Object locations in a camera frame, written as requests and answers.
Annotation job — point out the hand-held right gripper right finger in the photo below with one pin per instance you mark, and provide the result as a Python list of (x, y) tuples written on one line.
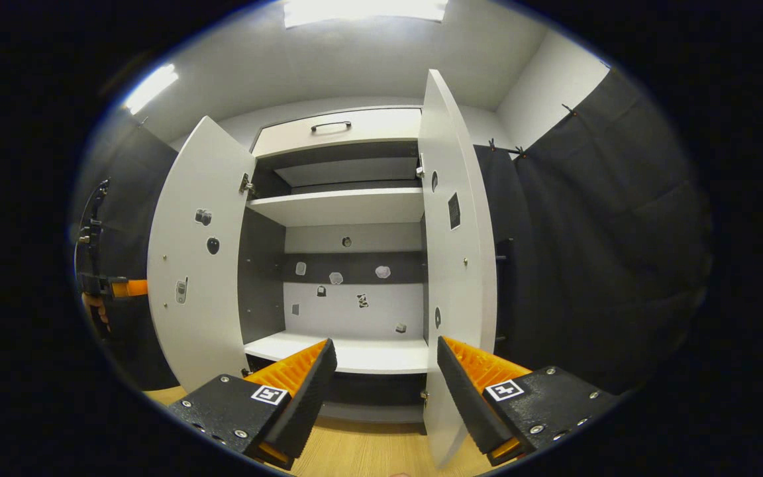
[(467, 397)]

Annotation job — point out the narrow ceiling light strip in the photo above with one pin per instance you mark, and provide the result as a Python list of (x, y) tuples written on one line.
[(151, 87)]

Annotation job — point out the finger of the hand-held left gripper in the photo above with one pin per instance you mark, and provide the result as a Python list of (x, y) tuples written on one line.
[(131, 288)]

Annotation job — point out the cat-sticker white cabinet door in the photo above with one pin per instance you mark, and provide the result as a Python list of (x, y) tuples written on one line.
[(454, 278)]

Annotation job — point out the camera-sticker white cabinet door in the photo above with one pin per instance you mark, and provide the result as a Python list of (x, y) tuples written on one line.
[(189, 252)]

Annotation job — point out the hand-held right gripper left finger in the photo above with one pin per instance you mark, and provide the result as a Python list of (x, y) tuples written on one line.
[(308, 397)]

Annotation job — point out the black backdrop cloth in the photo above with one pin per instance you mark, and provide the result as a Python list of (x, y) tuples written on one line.
[(587, 265)]

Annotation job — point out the rectangular ceiling light panel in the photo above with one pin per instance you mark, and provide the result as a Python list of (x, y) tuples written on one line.
[(365, 10)]

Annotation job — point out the white cabinet drawer front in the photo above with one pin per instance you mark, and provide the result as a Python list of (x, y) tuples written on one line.
[(368, 129)]

